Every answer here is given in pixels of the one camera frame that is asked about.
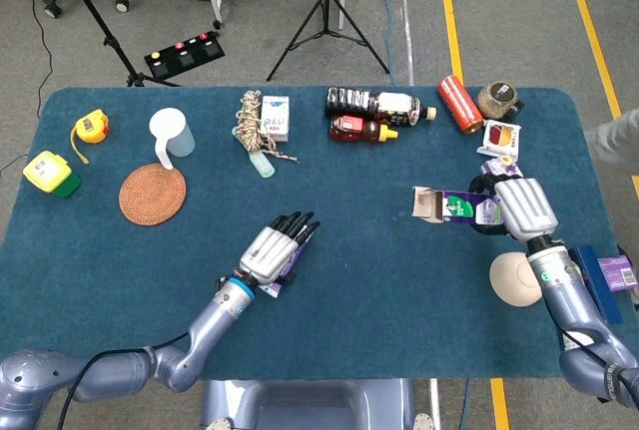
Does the purple toothpaste carton box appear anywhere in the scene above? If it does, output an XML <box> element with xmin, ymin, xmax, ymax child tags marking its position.
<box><xmin>410</xmin><ymin>185</ymin><xmax>505</xmax><ymax>227</ymax></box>

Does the black light stand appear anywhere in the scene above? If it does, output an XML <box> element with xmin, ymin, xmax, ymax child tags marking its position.
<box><xmin>49</xmin><ymin>0</ymin><xmax>181</xmax><ymax>89</ymax></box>

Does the pale blue cup white handle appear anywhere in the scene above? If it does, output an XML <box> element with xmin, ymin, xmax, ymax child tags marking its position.
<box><xmin>148</xmin><ymin>107</ymin><xmax>196</xmax><ymax>171</ymax></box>

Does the black tripod stand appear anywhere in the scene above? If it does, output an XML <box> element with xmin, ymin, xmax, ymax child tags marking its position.
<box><xmin>266</xmin><ymin>0</ymin><xmax>391</xmax><ymax>83</ymax></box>

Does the dark blue flat box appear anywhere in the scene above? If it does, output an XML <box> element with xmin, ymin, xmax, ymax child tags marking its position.
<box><xmin>568</xmin><ymin>244</ymin><xmax>624</xmax><ymax>325</ymax></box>

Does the purple barcode packet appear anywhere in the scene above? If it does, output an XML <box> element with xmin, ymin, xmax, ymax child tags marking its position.
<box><xmin>597</xmin><ymin>255</ymin><xmax>639</xmax><ymax>293</ymax></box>

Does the blue floor cable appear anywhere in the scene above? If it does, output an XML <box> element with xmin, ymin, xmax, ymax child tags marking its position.
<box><xmin>357</xmin><ymin>0</ymin><xmax>396</xmax><ymax>86</ymax></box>

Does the white tissue packet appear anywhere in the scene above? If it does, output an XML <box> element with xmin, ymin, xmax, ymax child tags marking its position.
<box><xmin>260</xmin><ymin>95</ymin><xmax>291</xmax><ymax>143</ymax></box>

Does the pale green brush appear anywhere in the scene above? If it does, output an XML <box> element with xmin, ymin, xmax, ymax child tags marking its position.
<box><xmin>231</xmin><ymin>125</ymin><xmax>277</xmax><ymax>180</ymax></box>

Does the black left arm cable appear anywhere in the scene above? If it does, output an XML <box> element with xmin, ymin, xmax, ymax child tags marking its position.
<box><xmin>57</xmin><ymin>332</ymin><xmax>191</xmax><ymax>430</ymax></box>

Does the small purple white carton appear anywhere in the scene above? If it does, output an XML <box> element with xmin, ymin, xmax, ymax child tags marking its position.
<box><xmin>479</xmin><ymin>155</ymin><xmax>524</xmax><ymax>180</ymax></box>

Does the white fruit snack packet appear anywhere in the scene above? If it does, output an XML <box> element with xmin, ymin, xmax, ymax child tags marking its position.
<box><xmin>475</xmin><ymin>119</ymin><xmax>523</xmax><ymax>161</ymax></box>

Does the bear-shaped honey bottle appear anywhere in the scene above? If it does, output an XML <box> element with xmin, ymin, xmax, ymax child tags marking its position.
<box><xmin>328</xmin><ymin>115</ymin><xmax>400</xmax><ymax>145</ymax></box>

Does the yellow green plastic box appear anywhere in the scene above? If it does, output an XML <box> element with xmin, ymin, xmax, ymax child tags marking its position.
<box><xmin>22</xmin><ymin>150</ymin><xmax>82</xmax><ymax>200</ymax></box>

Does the glass jar black lid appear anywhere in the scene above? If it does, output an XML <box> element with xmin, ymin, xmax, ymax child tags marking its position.
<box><xmin>475</xmin><ymin>80</ymin><xmax>526</xmax><ymax>122</ymax></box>

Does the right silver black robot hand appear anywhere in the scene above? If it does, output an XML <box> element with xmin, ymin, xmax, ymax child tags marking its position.
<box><xmin>467</xmin><ymin>174</ymin><xmax>560</xmax><ymax>244</ymax></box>

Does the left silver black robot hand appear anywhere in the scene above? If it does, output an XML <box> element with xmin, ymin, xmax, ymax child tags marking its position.
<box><xmin>238</xmin><ymin>211</ymin><xmax>321</xmax><ymax>287</ymax></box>

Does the thin black floor cable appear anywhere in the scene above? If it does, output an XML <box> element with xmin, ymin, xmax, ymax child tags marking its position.
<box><xmin>8</xmin><ymin>0</ymin><xmax>54</xmax><ymax>120</ymax></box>

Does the dark tea plastic bottle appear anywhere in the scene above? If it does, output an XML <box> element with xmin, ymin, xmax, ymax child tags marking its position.
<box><xmin>325</xmin><ymin>86</ymin><xmax>438</xmax><ymax>128</ymax></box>

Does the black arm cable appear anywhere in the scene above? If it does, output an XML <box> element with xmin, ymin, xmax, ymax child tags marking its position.
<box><xmin>558</xmin><ymin>327</ymin><xmax>620</xmax><ymax>369</ymax></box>
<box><xmin>57</xmin><ymin>332</ymin><xmax>191</xmax><ymax>430</ymax></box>

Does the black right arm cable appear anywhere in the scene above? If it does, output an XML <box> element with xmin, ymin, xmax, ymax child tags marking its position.
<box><xmin>558</xmin><ymin>327</ymin><xmax>620</xmax><ymax>369</ymax></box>

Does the beige round bowl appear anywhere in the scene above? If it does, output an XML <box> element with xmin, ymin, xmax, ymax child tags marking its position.
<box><xmin>488</xmin><ymin>249</ymin><xmax>543</xmax><ymax>307</ymax></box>

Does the round woven rattan coaster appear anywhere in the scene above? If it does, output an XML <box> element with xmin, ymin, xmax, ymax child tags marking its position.
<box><xmin>118</xmin><ymin>163</ymin><xmax>188</xmax><ymax>227</ymax></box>

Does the person in grey sleeve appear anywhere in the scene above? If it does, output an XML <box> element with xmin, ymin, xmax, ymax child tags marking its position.
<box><xmin>586</xmin><ymin>108</ymin><xmax>639</xmax><ymax>167</ymax></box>

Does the purple white toothpaste tube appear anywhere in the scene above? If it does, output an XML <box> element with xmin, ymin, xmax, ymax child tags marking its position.
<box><xmin>258</xmin><ymin>239</ymin><xmax>312</xmax><ymax>300</ymax></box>

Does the yellow tape measure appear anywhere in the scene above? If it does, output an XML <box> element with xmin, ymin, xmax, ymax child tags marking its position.
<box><xmin>69</xmin><ymin>109</ymin><xmax>111</xmax><ymax>166</ymax></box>

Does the blue carpet table cover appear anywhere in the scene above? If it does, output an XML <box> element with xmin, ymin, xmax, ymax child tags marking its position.
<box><xmin>0</xmin><ymin>85</ymin><xmax>639</xmax><ymax>382</ymax></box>

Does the braided rope bundle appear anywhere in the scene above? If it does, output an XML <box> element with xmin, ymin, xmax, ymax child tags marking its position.
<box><xmin>234</xmin><ymin>90</ymin><xmax>301</xmax><ymax>165</ymax></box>

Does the black foot pedal board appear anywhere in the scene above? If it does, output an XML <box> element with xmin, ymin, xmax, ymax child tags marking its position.
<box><xmin>144</xmin><ymin>30</ymin><xmax>226</xmax><ymax>80</ymax></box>

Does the orange drink can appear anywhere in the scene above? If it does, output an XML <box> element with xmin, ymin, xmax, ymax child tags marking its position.
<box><xmin>437</xmin><ymin>75</ymin><xmax>485</xmax><ymax>135</ymax></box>

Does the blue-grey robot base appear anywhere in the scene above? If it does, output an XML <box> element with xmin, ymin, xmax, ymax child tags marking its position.
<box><xmin>199</xmin><ymin>378</ymin><xmax>430</xmax><ymax>430</ymax></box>

